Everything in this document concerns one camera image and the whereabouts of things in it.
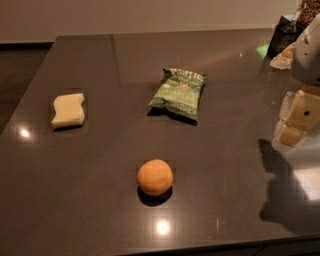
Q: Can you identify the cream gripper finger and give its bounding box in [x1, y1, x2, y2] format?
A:
[273, 122, 306, 147]

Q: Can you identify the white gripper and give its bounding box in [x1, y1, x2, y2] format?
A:
[285, 14, 320, 130]

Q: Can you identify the green jalapeno chip bag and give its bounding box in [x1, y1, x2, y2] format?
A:
[149, 68, 207, 121]

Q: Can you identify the dark snack bag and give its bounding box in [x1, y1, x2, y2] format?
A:
[267, 16, 306, 58]

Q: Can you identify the white wrapped snack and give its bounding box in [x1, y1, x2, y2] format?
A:
[270, 43, 295, 70]

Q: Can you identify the patterned snack package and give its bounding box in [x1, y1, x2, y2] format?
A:
[298, 0, 320, 26]

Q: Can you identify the orange fruit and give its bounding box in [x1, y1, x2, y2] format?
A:
[137, 159, 173, 196]

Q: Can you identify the yellow wavy sponge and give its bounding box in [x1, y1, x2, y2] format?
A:
[51, 93, 85, 128]

